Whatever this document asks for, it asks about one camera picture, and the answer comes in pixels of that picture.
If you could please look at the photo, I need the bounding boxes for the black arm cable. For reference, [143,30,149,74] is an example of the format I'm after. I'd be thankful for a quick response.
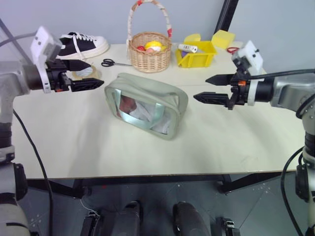
[12,108,54,236]
[242,68,315,236]

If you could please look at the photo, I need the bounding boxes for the grey metal rod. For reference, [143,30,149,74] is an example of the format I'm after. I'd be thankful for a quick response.
[0,17,33,65]

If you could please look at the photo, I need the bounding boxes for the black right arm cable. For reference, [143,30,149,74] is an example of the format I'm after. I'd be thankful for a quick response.
[242,68,315,236]

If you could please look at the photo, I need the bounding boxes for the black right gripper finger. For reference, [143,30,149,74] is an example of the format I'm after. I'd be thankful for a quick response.
[193,91,231,106]
[205,74,235,86]

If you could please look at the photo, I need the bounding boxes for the yellow curved plastic piece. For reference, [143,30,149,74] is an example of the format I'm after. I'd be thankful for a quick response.
[184,32,202,44]

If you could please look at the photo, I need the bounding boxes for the white remote control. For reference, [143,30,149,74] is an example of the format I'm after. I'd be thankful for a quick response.
[178,43,198,53]

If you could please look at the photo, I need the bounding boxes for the wicker basket with handle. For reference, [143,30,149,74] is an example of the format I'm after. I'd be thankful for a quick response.
[126,0,173,74]

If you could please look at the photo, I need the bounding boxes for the clear tape roll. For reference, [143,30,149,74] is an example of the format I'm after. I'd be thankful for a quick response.
[72,63,102,80]

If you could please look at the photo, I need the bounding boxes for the dark rounded shape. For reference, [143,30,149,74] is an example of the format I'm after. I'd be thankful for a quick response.
[172,201,244,236]
[79,200,144,236]

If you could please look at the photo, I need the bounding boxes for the black table frame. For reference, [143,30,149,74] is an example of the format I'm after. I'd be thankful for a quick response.
[26,172,286,200]

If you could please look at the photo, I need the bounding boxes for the yellow box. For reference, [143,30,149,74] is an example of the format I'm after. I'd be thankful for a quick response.
[212,29,236,49]

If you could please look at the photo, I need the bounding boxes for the yellow plastic bin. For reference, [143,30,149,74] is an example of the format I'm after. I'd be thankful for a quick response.
[175,40,219,68]

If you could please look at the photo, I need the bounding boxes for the black handled scissors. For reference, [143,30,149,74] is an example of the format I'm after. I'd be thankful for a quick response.
[101,58,134,68]

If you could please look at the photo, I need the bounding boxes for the black upright post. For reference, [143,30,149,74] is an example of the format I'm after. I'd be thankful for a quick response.
[215,0,239,36]

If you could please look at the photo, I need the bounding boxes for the yellow toy fruit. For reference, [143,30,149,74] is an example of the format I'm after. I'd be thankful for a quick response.
[144,41,165,52]

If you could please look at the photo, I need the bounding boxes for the grey-green transparent toiletry pouch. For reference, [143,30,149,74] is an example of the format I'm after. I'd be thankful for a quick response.
[103,72,189,142]

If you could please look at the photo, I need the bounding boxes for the grey cable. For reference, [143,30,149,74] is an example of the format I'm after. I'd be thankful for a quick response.
[0,32,38,48]

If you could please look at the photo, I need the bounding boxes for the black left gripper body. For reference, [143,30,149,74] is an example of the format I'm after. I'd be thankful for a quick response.
[46,59,74,93]

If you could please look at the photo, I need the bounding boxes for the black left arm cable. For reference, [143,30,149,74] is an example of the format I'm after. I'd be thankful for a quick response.
[12,108,54,236]

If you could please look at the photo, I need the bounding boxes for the black and white sneaker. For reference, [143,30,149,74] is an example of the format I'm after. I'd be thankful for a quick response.
[55,31,110,60]

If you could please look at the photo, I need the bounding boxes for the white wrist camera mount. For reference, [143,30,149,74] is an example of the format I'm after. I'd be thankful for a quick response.
[231,40,264,107]
[30,26,66,94]

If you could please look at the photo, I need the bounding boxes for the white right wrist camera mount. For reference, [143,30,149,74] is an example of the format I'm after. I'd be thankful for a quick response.
[231,40,264,107]

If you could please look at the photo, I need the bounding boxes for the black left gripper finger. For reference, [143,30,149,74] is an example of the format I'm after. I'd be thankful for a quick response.
[65,59,92,73]
[70,78,105,93]

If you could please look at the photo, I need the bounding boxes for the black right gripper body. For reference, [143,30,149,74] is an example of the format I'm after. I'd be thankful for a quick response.
[226,67,250,111]

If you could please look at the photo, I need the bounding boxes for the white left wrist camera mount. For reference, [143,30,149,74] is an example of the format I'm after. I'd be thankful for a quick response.
[30,26,66,94]

